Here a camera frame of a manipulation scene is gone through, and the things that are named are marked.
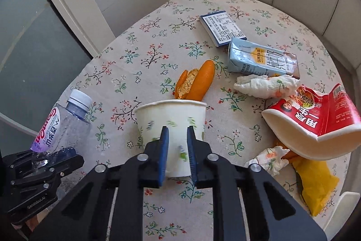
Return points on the orange peel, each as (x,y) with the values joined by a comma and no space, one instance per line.
(201,80)

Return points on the white chair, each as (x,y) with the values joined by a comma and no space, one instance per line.
(344,212)

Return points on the clear plastic water bottle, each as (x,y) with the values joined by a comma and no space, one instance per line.
(65,125)

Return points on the light blue milk carton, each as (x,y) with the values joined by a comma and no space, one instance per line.
(262,60)

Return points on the small blue box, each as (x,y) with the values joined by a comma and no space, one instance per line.
(222,28)

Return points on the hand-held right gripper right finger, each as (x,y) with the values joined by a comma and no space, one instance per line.
(192,153)

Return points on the floral tablecloth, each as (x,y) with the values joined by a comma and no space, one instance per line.
(158,40)

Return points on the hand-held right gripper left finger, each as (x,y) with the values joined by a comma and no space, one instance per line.
(163,150)

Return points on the white floral paper cup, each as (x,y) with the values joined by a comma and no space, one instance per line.
(169,114)

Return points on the yellow packet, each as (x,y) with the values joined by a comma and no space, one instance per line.
(316,181)

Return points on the red instant noodle bowl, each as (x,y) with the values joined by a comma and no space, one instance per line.
(310,122)

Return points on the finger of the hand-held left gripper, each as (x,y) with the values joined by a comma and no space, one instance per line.
(67,162)
(17,160)

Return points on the printed white tissue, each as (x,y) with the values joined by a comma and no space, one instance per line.
(268,159)
(259,87)

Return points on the frosted glass door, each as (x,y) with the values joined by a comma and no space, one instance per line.
(33,46)

